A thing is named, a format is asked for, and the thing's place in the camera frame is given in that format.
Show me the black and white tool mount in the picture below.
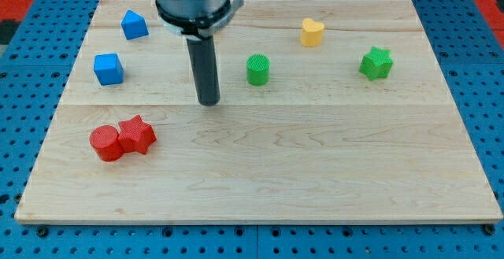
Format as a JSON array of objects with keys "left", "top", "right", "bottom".
[{"left": 155, "top": 0, "right": 244, "bottom": 40}]

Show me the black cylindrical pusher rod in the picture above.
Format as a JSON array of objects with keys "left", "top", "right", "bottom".
[{"left": 186, "top": 36, "right": 220, "bottom": 106}]

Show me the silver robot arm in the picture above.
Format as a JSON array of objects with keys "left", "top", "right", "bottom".
[{"left": 155, "top": 0, "right": 244, "bottom": 106}]

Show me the blue triangle block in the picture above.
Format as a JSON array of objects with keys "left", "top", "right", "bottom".
[{"left": 121, "top": 10, "right": 149, "bottom": 40}]

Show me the green cylinder block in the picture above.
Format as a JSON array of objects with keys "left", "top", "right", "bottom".
[{"left": 246, "top": 54, "right": 270, "bottom": 86}]

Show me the blue cube block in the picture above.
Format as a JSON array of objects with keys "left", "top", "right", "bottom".
[{"left": 93, "top": 54, "right": 124, "bottom": 86}]

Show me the red star block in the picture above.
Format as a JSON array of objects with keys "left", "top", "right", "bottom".
[{"left": 118, "top": 115, "right": 157, "bottom": 155}]

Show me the yellow heart block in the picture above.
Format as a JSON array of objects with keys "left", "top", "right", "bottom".
[{"left": 300, "top": 18, "right": 325, "bottom": 47}]

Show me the red cylinder block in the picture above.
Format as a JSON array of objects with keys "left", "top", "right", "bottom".
[{"left": 89, "top": 125, "right": 124, "bottom": 161}]

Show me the wooden board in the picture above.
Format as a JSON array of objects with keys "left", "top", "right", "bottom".
[{"left": 15, "top": 0, "right": 502, "bottom": 225}]

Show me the green star block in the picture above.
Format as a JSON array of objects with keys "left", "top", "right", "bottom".
[{"left": 359, "top": 46, "right": 394, "bottom": 81}]

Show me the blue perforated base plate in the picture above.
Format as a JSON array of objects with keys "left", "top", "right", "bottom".
[{"left": 1, "top": 0, "right": 503, "bottom": 258}]

